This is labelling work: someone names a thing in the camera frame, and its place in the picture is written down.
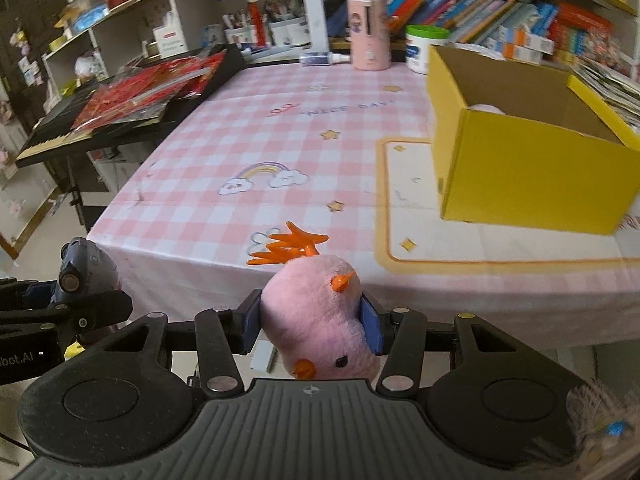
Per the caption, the pink humidifier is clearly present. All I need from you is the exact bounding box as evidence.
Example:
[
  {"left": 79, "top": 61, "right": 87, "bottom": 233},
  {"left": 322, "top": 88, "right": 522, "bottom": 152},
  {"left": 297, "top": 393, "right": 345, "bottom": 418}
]
[{"left": 346, "top": 0, "right": 392, "bottom": 72}]

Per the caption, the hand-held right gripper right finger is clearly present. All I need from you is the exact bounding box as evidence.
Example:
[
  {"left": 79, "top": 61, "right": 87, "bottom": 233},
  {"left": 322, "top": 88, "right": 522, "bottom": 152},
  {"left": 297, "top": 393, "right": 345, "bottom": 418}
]
[{"left": 360, "top": 293, "right": 524, "bottom": 396}]

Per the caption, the white drinking straws box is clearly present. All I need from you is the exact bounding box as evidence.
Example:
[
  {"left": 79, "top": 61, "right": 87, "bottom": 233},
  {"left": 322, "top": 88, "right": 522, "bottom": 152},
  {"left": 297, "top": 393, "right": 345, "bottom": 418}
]
[{"left": 151, "top": 10, "right": 188, "bottom": 58}]

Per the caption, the white shelf unit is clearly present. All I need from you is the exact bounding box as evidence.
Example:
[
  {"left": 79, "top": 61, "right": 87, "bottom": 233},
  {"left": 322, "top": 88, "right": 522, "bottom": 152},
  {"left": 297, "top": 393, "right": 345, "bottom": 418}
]
[{"left": 42, "top": 0, "right": 331, "bottom": 106}]

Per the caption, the white orange blue carton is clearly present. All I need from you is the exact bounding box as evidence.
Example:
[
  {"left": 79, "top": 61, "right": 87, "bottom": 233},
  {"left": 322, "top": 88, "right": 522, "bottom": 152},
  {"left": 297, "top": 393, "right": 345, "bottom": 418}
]
[
  {"left": 500, "top": 27, "right": 556, "bottom": 53},
  {"left": 487, "top": 40, "right": 543, "bottom": 63}
]

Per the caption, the white jar with green lid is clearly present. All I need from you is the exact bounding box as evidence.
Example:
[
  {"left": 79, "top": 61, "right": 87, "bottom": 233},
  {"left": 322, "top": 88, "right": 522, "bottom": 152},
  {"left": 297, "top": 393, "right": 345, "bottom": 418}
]
[{"left": 404, "top": 24, "right": 451, "bottom": 76}]

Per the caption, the black keyboard stand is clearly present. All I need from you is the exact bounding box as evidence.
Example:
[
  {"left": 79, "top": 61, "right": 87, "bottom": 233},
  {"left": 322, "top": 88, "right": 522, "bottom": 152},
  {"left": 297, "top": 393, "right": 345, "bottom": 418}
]
[{"left": 60, "top": 147, "right": 121, "bottom": 233}]

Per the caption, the small pink plush chick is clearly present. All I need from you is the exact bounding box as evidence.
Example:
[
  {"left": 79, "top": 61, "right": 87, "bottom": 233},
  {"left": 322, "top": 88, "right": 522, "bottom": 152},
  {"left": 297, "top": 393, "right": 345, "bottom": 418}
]
[{"left": 246, "top": 221, "right": 378, "bottom": 381}]

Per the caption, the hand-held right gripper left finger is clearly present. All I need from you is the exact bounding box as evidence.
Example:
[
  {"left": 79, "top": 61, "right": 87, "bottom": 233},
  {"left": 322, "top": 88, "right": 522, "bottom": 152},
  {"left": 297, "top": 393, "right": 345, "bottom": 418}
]
[{"left": 114, "top": 289, "right": 264, "bottom": 396}]

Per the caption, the row of colourful books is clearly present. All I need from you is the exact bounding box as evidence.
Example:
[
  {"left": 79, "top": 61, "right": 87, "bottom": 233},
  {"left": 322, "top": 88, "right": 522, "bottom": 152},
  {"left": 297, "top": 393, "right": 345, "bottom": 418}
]
[{"left": 325, "top": 0, "right": 616, "bottom": 68}]

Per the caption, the black electronic keyboard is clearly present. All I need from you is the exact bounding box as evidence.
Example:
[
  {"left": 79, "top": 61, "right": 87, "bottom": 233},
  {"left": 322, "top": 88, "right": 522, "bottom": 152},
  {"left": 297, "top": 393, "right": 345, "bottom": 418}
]
[{"left": 15, "top": 44, "right": 248, "bottom": 168}]

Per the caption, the blue tissue pack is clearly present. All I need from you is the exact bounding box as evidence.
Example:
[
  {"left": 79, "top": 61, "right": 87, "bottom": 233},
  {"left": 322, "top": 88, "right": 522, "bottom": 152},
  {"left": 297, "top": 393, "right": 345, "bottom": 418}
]
[{"left": 65, "top": 2, "right": 108, "bottom": 31}]

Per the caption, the clear plastic bag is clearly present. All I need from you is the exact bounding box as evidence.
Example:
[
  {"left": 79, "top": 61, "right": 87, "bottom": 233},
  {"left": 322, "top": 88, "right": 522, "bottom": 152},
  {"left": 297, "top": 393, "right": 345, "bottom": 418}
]
[{"left": 75, "top": 52, "right": 108, "bottom": 81}]

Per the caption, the pink checked tablecloth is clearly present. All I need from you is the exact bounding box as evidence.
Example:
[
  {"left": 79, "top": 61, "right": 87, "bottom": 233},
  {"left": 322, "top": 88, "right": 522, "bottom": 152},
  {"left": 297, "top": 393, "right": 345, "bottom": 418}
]
[{"left": 86, "top": 62, "right": 640, "bottom": 348}]

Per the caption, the grey blue toy car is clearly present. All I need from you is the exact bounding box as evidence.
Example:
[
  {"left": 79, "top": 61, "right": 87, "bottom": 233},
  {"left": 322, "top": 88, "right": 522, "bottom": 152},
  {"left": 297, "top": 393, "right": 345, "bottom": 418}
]
[{"left": 59, "top": 236, "right": 123, "bottom": 306}]

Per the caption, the yellow cardboard box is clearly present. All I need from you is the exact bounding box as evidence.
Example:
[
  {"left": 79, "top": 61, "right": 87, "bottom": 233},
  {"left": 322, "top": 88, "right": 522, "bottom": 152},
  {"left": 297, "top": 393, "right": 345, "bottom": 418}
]
[{"left": 426, "top": 44, "right": 640, "bottom": 236}]

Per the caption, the stack of papers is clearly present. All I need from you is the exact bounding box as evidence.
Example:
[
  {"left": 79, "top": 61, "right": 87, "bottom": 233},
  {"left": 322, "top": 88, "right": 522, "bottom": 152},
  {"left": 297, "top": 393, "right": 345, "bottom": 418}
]
[{"left": 572, "top": 55, "right": 640, "bottom": 133}]

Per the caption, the white pen cup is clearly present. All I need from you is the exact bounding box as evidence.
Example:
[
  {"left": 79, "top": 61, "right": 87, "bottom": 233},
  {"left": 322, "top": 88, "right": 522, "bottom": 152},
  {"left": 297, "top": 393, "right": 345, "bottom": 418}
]
[
  {"left": 270, "top": 7, "right": 312, "bottom": 47},
  {"left": 223, "top": 15, "right": 248, "bottom": 45}
]

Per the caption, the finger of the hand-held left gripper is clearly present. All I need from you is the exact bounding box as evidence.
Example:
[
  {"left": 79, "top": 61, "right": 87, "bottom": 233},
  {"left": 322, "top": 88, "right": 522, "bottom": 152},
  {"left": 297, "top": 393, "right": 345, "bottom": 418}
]
[
  {"left": 0, "top": 279, "right": 61, "bottom": 313},
  {"left": 0, "top": 290, "right": 133, "bottom": 346}
]

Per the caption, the red paper decoration pack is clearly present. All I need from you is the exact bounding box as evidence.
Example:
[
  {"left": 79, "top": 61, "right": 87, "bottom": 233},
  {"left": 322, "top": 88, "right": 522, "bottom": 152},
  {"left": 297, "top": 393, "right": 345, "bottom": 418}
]
[{"left": 70, "top": 50, "right": 228, "bottom": 131}]

